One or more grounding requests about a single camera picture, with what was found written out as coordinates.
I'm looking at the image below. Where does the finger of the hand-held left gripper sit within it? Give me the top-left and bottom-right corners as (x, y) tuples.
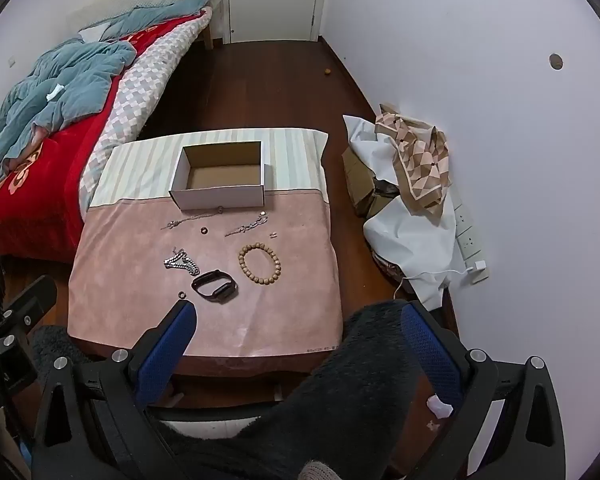
(0, 275), (59, 334)

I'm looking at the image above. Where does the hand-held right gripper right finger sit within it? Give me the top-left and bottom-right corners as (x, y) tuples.
(395, 301), (567, 480)

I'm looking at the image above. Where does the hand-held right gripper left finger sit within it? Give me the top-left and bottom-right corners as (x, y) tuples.
(31, 301), (198, 480)

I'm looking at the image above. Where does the black smart band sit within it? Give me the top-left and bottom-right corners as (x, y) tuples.
(190, 269), (239, 305)

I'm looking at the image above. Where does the chunky silver chain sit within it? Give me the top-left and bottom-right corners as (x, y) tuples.
(163, 246), (201, 277)

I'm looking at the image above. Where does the wooden bead bracelet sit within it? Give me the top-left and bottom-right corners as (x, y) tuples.
(237, 243), (283, 287)

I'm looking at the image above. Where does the thin silver pendant necklace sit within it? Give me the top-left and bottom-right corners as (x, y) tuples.
(161, 206), (227, 232)

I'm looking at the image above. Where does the silver charm bracelet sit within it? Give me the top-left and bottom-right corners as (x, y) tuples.
(224, 211), (270, 239)

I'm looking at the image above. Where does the white cardboard box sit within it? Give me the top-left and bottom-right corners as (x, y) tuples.
(169, 141), (266, 210)

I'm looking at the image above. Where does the white paper scrap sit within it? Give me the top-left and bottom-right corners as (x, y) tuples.
(426, 394), (454, 419)

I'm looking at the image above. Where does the wooden table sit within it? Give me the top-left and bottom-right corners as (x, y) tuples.
(170, 345), (342, 379)

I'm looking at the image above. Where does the white charger plug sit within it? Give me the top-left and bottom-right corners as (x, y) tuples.
(467, 259), (491, 287)

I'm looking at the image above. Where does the patterned paper bag pile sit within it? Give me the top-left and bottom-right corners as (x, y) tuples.
(342, 114), (469, 312)

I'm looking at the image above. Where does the pink striped tablecloth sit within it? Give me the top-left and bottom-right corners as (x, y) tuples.
(67, 127), (344, 359)

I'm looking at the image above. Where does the person's right leg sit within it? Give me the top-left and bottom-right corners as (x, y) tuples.
(157, 299), (463, 480)

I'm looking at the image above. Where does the white power strip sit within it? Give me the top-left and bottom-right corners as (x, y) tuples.
(451, 194), (484, 267)

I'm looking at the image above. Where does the red floral blanket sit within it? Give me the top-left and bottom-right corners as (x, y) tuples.
(0, 14), (214, 262)

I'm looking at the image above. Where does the grey knit garment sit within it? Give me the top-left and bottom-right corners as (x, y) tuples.
(298, 461), (343, 480)

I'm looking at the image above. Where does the brown cardboard box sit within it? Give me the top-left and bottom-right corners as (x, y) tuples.
(342, 144), (407, 222)

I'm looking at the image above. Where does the beige patterned scarf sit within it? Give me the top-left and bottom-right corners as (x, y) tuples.
(373, 111), (452, 217)

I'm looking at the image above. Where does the teal duvet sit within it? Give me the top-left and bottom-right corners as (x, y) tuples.
(0, 0), (214, 202)

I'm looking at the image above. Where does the checkered quilt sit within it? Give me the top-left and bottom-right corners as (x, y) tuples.
(77, 19), (214, 214)

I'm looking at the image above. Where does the white door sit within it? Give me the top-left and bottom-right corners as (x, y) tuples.
(218, 0), (332, 45)

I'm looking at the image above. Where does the white cable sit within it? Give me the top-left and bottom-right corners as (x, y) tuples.
(393, 264), (475, 302)

